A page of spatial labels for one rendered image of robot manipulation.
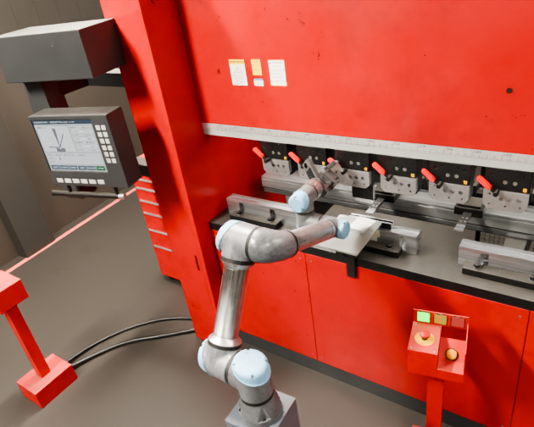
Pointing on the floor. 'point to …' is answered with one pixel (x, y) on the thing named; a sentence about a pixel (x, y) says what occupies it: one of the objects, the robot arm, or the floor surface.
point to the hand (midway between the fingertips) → (334, 163)
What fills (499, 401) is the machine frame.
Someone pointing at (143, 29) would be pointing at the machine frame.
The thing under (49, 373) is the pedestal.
